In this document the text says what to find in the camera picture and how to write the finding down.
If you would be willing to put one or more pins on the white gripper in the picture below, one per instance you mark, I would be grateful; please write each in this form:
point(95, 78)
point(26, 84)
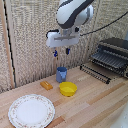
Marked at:
point(63, 38)

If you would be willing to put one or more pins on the yellow bowl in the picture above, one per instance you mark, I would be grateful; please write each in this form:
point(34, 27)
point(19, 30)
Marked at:
point(68, 88)

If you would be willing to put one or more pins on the black dish rack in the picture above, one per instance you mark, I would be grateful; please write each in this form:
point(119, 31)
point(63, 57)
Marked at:
point(113, 45)

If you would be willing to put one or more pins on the blue cup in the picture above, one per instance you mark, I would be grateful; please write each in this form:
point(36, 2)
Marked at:
point(61, 74)

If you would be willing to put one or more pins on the woven divider screen panel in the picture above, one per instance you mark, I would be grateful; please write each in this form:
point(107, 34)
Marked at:
point(31, 40)
point(85, 50)

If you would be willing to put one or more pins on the orange rectangular block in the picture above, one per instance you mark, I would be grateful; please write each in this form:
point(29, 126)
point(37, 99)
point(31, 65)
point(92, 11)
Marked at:
point(46, 85)

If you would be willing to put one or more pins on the white floral rimmed plate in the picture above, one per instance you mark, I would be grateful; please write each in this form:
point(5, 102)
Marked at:
point(31, 111)

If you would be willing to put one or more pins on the white flat board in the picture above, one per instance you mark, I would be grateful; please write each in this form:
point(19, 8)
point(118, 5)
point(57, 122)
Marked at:
point(118, 120)

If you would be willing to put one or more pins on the wooden screen post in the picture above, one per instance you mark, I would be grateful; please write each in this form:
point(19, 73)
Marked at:
point(57, 61)
point(7, 46)

